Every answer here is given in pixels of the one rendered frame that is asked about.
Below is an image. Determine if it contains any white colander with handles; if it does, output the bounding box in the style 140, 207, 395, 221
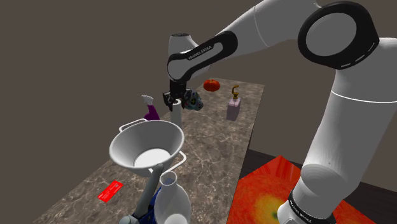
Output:
108, 118, 188, 178

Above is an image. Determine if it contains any multicoloured patterned object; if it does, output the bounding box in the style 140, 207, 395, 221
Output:
183, 90, 204, 111

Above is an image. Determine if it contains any white vase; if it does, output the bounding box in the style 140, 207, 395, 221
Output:
153, 171, 192, 224

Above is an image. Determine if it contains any white cylinder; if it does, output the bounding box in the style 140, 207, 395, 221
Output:
169, 99, 183, 129

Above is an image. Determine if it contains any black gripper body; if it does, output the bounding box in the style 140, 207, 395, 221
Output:
169, 80, 189, 101

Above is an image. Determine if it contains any red card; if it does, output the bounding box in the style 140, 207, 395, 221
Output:
97, 179, 124, 204

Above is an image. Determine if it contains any red pumpkin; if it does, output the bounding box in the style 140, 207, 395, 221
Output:
203, 79, 221, 92

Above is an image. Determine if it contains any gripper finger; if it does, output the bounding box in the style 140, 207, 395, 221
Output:
162, 92, 175, 112
182, 88, 193, 108

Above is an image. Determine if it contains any pink soap dispenser gold pump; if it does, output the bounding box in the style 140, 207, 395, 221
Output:
226, 85, 242, 122

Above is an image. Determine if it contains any red orange patterned robot stand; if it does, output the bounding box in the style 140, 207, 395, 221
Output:
226, 155, 378, 224

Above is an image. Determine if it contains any grey handled blue tool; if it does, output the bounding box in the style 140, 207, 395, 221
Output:
118, 162, 165, 224

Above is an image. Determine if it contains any purple spray bottle white head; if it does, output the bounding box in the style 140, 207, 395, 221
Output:
141, 94, 161, 122

